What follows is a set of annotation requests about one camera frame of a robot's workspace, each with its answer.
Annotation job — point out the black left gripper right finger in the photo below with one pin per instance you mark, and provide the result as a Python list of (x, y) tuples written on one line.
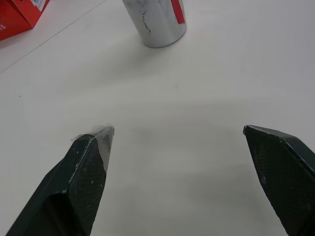
[(283, 177)]

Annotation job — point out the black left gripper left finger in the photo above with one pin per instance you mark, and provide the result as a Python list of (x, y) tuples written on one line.
[(73, 186)]

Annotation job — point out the red cardboard box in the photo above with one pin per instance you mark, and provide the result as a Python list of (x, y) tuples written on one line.
[(18, 16)]

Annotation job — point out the silver can with red label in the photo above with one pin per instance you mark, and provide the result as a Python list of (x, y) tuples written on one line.
[(160, 22)]

